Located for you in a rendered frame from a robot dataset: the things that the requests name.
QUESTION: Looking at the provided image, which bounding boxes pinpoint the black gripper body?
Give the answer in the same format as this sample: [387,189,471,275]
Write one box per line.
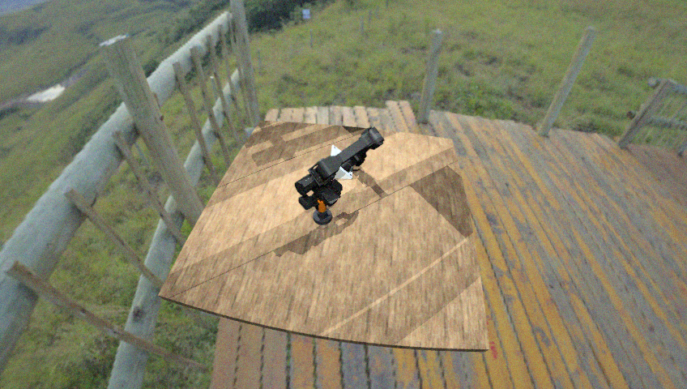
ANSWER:
[298,179,343,210]

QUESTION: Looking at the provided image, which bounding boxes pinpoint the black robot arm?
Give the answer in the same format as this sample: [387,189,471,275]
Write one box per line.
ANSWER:
[295,126,384,207]

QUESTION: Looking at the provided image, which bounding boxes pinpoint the black round pedestal with silver shaft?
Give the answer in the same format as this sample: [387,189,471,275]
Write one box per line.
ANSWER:
[313,209,332,225]

